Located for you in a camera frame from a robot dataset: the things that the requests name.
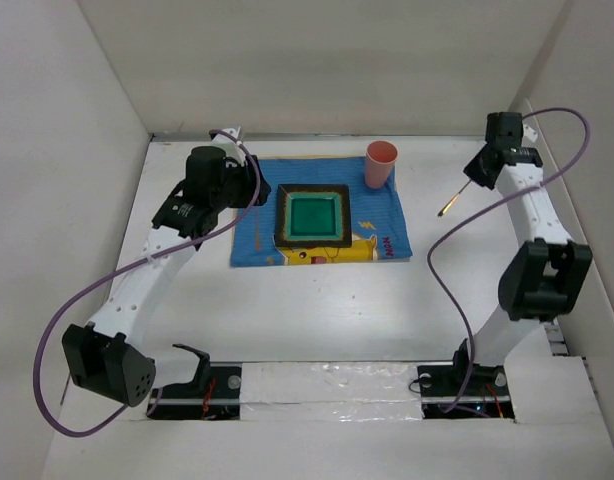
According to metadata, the gold spoon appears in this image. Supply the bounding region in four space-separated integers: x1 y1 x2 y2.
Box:
437 180 472 218

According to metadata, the square green black plate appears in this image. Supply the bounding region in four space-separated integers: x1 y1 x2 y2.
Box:
273 184 352 248

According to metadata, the pink plastic cup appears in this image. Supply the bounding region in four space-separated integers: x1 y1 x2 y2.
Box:
365 140 398 189

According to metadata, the blue pikachu cloth napkin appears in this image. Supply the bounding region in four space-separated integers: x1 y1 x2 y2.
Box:
230 157 412 268

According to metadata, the gold fork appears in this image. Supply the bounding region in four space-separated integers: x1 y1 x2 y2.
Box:
254 210 261 252

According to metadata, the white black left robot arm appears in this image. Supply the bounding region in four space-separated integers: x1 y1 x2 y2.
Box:
61 146 269 407

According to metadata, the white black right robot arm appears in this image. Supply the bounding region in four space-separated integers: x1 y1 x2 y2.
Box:
449 112 593 394

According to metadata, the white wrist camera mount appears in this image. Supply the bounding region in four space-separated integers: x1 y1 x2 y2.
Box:
209 127 241 151
523 123 538 143

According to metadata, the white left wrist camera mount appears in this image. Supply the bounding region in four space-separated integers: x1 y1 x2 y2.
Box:
209 127 241 151

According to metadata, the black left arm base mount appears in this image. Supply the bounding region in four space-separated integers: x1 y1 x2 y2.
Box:
146 343 243 421

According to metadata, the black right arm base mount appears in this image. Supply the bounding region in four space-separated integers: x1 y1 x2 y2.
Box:
408 339 515 419

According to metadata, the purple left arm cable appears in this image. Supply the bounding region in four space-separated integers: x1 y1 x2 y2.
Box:
32 128 263 439

